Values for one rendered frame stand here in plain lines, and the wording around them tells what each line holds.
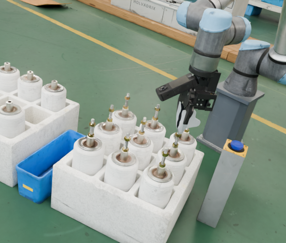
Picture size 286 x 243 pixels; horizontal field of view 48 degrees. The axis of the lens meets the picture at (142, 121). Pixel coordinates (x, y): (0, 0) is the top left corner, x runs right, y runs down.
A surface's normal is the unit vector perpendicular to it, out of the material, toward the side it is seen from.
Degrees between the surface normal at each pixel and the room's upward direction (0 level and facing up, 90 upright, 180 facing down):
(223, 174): 90
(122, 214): 90
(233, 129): 90
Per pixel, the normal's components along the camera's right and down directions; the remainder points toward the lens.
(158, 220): -0.40, 0.40
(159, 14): -0.64, 0.28
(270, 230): 0.18, -0.85
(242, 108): 0.08, 0.51
